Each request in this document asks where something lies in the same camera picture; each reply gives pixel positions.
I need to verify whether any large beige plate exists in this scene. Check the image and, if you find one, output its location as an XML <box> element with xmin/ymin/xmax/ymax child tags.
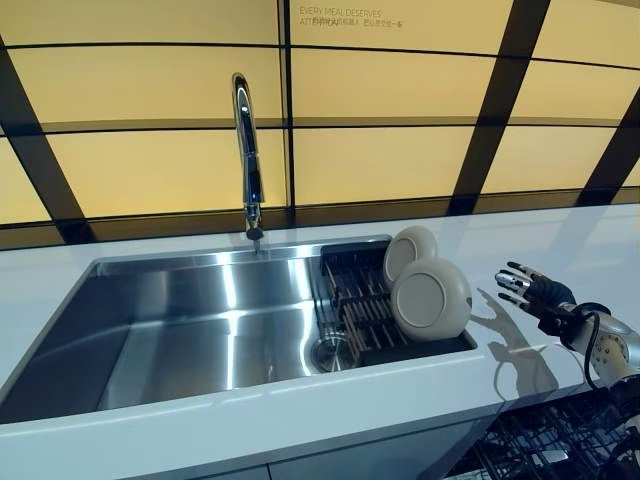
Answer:
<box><xmin>389</xmin><ymin>256</ymin><xmax>473</xmax><ymax>344</ymax></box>

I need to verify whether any black dish drying rack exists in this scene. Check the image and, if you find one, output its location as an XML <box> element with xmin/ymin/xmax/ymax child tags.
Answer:
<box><xmin>319</xmin><ymin>241</ymin><xmax>480</xmax><ymax>370</ymax></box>

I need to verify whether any chrome kitchen faucet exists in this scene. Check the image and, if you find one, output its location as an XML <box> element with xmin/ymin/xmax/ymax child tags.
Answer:
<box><xmin>230</xmin><ymin>71</ymin><xmax>267</xmax><ymax>257</ymax></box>

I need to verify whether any stainless steel sink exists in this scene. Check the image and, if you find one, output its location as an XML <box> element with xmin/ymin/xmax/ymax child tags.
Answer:
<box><xmin>0</xmin><ymin>233</ymin><xmax>480</xmax><ymax>426</ymax></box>

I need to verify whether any dark wire dishwasher rack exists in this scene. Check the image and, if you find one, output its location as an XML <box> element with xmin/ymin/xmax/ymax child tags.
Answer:
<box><xmin>472</xmin><ymin>387</ymin><xmax>640</xmax><ymax>480</ymax></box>

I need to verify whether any round steel sink drain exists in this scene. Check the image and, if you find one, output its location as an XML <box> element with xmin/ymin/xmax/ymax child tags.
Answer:
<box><xmin>309</xmin><ymin>335</ymin><xmax>357</xmax><ymax>375</ymax></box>

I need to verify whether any small beige plate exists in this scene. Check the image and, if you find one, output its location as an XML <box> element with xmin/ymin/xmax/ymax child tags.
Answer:
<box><xmin>381</xmin><ymin>225</ymin><xmax>439</xmax><ymax>292</ymax></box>

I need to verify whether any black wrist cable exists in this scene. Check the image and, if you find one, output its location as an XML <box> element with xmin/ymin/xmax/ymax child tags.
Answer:
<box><xmin>581</xmin><ymin>309</ymin><xmax>620</xmax><ymax>392</ymax></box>

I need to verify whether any white cabinet door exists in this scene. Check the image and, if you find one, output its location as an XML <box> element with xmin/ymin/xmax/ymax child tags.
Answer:
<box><xmin>267</xmin><ymin>417</ymin><xmax>499</xmax><ymax>480</ymax></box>

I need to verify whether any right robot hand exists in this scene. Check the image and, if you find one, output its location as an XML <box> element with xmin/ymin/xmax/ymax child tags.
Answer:
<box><xmin>494</xmin><ymin>260</ymin><xmax>577</xmax><ymax>321</ymax></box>

